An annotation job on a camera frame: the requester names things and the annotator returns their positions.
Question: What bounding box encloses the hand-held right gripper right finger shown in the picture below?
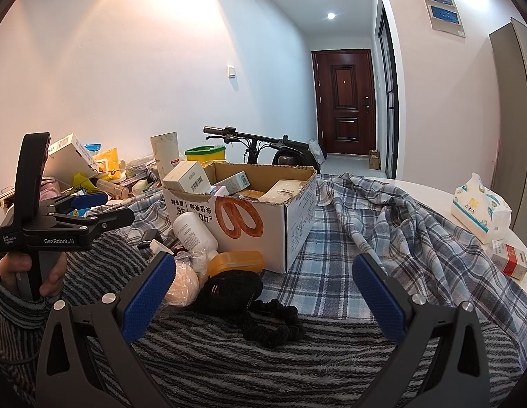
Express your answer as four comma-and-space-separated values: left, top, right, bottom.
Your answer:
352, 253, 490, 408

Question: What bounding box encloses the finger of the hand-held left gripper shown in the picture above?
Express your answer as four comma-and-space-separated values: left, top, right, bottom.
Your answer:
46, 192, 109, 216
48, 207, 135, 232

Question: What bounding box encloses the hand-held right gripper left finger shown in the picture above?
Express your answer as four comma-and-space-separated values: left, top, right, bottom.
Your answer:
36, 252, 179, 408

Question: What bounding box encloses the peach item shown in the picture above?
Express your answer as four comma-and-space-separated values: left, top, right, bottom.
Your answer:
163, 250, 209, 307

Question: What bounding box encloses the white plastic bottle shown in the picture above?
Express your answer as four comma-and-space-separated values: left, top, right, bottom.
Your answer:
172, 211, 219, 262

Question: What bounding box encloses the black knitted toy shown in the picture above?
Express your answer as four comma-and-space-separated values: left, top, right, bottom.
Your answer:
199, 269, 307, 348

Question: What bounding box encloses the orange plastic case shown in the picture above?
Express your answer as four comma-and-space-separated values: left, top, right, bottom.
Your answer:
207, 251, 265, 277

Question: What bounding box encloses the printed cardboard box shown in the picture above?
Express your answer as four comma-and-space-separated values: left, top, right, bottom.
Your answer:
161, 161, 318, 273

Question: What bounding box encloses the person's left forearm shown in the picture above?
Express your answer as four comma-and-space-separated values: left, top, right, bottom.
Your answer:
0, 252, 53, 375

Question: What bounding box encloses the person's left hand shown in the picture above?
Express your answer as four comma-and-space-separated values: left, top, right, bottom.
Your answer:
0, 252, 69, 303

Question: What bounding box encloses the yellow green plastic bag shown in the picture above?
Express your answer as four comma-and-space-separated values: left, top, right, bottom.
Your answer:
72, 172, 98, 192

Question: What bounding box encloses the clear plastic tube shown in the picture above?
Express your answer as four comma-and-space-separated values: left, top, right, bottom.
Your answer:
95, 180, 130, 200

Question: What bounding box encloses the small black box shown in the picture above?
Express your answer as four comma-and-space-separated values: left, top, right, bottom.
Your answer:
138, 229, 162, 256

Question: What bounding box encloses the pink pouch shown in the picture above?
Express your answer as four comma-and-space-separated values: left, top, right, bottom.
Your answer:
40, 178, 61, 201

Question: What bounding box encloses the yellow wipes pack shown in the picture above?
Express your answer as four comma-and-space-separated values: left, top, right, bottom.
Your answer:
93, 148, 119, 179

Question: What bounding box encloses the large white carton box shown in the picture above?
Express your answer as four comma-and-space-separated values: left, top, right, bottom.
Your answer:
43, 133, 98, 183

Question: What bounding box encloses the stack of papers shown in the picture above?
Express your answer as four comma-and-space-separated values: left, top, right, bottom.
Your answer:
119, 157, 162, 188

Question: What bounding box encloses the blue plaid cloth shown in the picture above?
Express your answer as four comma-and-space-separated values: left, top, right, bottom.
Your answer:
82, 173, 527, 332

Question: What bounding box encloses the white box with barcode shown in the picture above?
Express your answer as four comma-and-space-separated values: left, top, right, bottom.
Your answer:
161, 160, 213, 194

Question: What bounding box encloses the white cylindrical cup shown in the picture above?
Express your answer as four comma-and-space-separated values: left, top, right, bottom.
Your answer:
150, 132, 181, 173

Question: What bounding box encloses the yellow tub with green lid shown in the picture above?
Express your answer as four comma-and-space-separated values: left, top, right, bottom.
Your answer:
185, 146, 227, 164

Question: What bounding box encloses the grey striped fleece blanket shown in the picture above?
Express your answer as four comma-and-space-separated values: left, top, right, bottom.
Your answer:
61, 229, 525, 408

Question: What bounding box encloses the blue and white small box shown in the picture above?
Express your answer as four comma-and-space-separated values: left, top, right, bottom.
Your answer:
212, 171, 251, 194

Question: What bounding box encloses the white tissue pack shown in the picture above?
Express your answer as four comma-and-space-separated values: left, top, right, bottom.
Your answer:
450, 173, 512, 245

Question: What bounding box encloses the red and white small box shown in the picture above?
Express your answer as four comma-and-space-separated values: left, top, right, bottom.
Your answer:
488, 239, 527, 280

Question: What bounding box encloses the white soft pack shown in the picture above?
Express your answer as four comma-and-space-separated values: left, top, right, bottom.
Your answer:
259, 179, 309, 205

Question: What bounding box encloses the black bicycle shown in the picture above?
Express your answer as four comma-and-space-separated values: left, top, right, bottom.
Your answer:
203, 126, 321, 175

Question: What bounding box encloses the white plastic bag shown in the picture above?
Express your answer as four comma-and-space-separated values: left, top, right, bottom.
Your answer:
308, 138, 328, 162

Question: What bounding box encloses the black bag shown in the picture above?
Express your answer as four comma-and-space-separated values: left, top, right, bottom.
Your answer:
272, 144, 321, 175

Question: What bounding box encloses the black framed glass door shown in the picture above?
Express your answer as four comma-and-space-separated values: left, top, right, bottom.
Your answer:
377, 0, 400, 179

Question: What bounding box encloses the dark red entrance door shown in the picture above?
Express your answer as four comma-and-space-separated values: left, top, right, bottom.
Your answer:
311, 49, 377, 156

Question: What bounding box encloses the beige tall cabinet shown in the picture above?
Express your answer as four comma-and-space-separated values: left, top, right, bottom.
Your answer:
489, 17, 527, 239

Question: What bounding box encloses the grey electrical panel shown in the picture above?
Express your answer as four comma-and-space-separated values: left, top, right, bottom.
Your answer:
416, 0, 466, 38

